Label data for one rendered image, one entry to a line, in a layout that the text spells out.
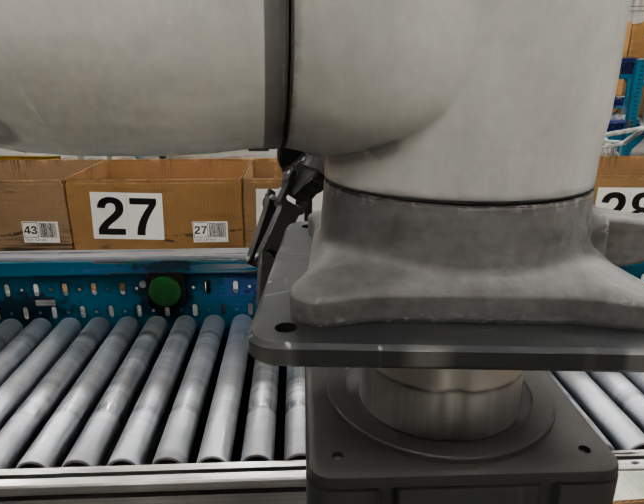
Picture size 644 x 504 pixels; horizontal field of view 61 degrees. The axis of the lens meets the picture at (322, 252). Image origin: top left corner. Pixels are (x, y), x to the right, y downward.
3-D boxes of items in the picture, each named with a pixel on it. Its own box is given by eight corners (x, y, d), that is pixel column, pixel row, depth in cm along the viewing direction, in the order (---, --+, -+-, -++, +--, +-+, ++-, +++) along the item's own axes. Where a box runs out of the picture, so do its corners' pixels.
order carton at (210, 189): (73, 253, 126) (62, 180, 121) (113, 219, 154) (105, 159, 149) (245, 250, 128) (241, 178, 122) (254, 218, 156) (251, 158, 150)
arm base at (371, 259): (765, 333, 25) (797, 216, 24) (287, 326, 26) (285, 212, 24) (593, 228, 43) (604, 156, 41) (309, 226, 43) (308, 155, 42)
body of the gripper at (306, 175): (262, 143, 67) (259, 197, 61) (307, 97, 62) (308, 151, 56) (309, 172, 71) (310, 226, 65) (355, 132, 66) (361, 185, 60)
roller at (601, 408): (629, 477, 82) (635, 449, 81) (504, 324, 132) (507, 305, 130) (661, 476, 83) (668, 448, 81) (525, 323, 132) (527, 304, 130)
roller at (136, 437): (103, 494, 79) (99, 466, 78) (177, 331, 128) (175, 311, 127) (138, 493, 79) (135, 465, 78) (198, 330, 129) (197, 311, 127)
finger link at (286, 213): (294, 167, 61) (288, 167, 62) (251, 258, 60) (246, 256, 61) (321, 183, 63) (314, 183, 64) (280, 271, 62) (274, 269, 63)
